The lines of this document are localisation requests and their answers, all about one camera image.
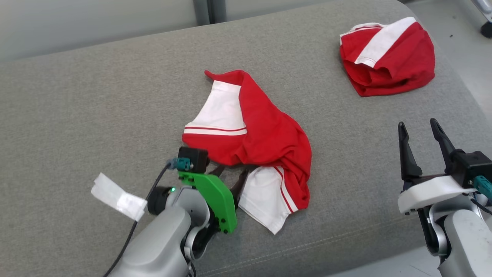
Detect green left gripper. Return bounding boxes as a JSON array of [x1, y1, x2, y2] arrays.
[[178, 165, 250, 234]]

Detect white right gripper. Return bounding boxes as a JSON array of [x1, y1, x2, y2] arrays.
[[397, 118, 477, 215]]

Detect red jersey white sleeves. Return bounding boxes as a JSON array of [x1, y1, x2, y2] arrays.
[[182, 69, 312, 235]]

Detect red shorts white stripe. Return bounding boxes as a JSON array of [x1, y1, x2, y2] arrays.
[[339, 17, 436, 97]]

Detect grey fabric sofa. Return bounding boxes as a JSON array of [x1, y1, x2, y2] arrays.
[[0, 0, 492, 277]]

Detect silver leg black caster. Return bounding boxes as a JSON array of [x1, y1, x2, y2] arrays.
[[470, 0, 492, 39]]

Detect right camera cable teal plug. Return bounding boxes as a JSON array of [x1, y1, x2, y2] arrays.
[[467, 175, 492, 216]]

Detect white tape cable tag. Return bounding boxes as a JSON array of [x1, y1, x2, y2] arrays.
[[91, 173, 148, 222]]

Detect grey partition post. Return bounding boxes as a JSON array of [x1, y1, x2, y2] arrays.
[[192, 0, 211, 26]]

